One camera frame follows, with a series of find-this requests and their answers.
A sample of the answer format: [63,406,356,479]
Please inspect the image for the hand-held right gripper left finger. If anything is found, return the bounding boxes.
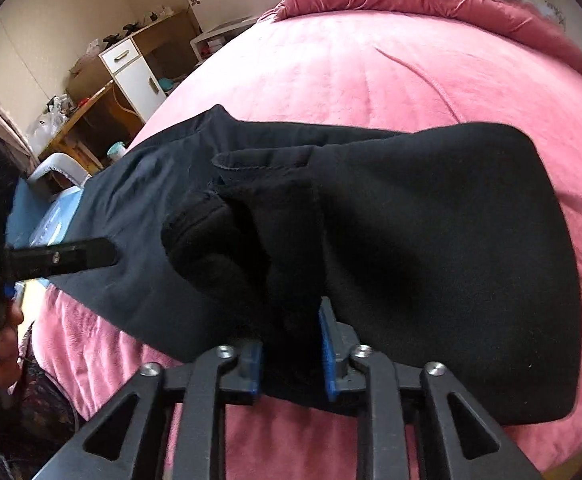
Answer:
[34,342,263,480]

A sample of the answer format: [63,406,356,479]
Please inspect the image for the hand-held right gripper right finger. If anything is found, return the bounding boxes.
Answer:
[318,297,542,480]

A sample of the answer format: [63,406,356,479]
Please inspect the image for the black embroidered pants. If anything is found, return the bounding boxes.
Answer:
[54,104,582,426]

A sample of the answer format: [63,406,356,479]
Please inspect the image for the person's left hand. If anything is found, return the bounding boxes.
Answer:
[0,304,26,389]

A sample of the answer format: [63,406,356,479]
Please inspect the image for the blue box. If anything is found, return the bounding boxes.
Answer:
[8,180,90,257]

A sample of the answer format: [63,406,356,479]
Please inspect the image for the grey framed chair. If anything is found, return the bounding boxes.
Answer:
[26,152,92,192]

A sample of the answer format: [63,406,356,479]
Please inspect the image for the dark patterned cloth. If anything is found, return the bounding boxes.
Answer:
[1,322,90,467]

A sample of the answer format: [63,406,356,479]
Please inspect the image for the white plastic bag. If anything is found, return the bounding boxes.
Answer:
[26,110,70,154]

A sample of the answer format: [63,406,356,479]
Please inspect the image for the wooden desk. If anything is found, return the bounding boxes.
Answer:
[38,10,202,172]

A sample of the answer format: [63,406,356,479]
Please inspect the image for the white cabinet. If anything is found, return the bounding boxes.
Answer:
[98,36,168,124]

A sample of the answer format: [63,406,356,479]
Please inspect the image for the pink plastic bag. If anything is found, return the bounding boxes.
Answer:
[68,42,105,77]

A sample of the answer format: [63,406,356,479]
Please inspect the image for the white and grey nightstand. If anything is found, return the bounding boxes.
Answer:
[190,16,260,64]

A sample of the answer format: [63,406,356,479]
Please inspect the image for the bed with pink blanket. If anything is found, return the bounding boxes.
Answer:
[31,7,582,480]

